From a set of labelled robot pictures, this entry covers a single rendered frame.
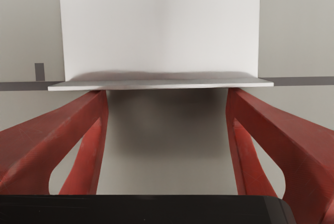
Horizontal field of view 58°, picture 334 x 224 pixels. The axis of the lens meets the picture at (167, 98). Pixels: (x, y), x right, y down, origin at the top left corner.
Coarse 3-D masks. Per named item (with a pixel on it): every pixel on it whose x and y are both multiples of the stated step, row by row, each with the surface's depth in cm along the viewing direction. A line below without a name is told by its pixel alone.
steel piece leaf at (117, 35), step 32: (64, 0) 13; (96, 0) 13; (128, 0) 13; (160, 0) 13; (192, 0) 13; (224, 0) 13; (256, 0) 13; (64, 32) 13; (96, 32) 13; (128, 32) 13; (160, 32) 13; (192, 32) 13; (224, 32) 13; (256, 32) 13; (64, 64) 13; (96, 64) 13; (128, 64) 13; (160, 64) 13; (192, 64) 13; (224, 64) 13; (256, 64) 13
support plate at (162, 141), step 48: (0, 0) 13; (48, 0) 13; (288, 0) 13; (0, 48) 13; (48, 48) 13; (288, 48) 13; (0, 96) 14; (48, 96) 14; (144, 96) 14; (192, 96) 14; (288, 96) 14; (144, 144) 14; (192, 144) 14; (96, 192) 14; (144, 192) 14; (192, 192) 14
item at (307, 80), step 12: (0, 84) 13; (12, 84) 13; (24, 84) 13; (36, 84) 13; (48, 84) 13; (276, 84) 14; (288, 84) 14; (300, 84) 14; (312, 84) 14; (324, 84) 14
